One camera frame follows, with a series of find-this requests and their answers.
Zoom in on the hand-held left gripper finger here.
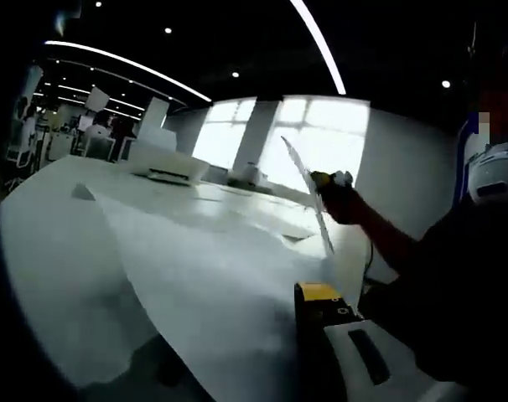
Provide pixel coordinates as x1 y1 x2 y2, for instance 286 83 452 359
293 282 452 402

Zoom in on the white printing paper sheet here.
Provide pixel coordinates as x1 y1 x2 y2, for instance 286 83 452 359
280 136 335 255

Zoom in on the stack of printing papers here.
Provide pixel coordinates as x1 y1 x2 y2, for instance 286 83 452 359
71 183 364 402

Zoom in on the person's right hand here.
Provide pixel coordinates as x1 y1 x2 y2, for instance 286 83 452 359
322 186 371 226

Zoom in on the large bright window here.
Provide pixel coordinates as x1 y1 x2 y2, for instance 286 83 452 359
264 96 371 193

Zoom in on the white box by window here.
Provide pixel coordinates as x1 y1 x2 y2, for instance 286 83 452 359
228 161 272 188

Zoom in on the narrow bright window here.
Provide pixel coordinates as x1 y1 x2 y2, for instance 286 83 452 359
193 99 257 171

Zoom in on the long ceiling light strip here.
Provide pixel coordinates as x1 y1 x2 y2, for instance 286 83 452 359
44 40 213 102
289 0 347 95

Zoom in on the white chest device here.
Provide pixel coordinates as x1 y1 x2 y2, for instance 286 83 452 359
464 142 508 206

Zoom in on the person in dark shirt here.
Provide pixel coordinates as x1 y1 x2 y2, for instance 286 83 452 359
362 196 508 390

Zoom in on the white printer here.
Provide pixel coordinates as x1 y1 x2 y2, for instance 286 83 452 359
130 129 211 186

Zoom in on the white office chair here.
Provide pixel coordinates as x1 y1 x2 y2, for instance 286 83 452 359
84 136 116 160

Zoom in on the white hanging board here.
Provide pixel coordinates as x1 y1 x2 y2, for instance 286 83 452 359
86 86 111 112

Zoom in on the blue wall poster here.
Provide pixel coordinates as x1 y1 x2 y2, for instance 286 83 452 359
454 111 484 202

